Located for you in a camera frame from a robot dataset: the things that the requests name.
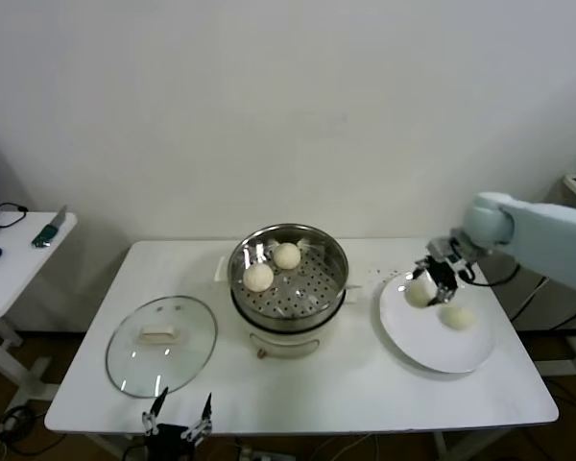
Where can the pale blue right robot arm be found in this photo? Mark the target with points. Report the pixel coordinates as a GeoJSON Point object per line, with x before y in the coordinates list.
{"type": "Point", "coordinates": [547, 235]}

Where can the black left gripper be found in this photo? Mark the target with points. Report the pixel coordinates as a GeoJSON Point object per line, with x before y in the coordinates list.
{"type": "Point", "coordinates": [170, 441]}

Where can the large white plate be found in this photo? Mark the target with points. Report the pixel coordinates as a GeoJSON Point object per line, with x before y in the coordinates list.
{"type": "Point", "coordinates": [413, 331]}

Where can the floor power strip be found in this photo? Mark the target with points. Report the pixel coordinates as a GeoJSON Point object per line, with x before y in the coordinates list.
{"type": "Point", "coordinates": [12, 422]}

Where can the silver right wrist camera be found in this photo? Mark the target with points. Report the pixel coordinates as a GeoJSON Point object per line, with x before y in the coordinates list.
{"type": "Point", "coordinates": [440, 248]}

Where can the white steamed baozi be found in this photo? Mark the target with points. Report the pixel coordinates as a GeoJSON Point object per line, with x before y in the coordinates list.
{"type": "Point", "coordinates": [287, 255]}
{"type": "Point", "coordinates": [457, 318]}
{"type": "Point", "coordinates": [416, 294]}
{"type": "Point", "coordinates": [258, 278]}

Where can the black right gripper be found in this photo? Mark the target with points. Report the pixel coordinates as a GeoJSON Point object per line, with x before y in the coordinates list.
{"type": "Point", "coordinates": [442, 274]}

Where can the perforated steel steamer basket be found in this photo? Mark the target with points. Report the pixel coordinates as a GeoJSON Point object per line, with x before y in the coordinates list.
{"type": "Point", "coordinates": [307, 298]}

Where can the small white side table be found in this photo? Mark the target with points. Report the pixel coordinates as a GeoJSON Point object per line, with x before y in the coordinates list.
{"type": "Point", "coordinates": [24, 269]}

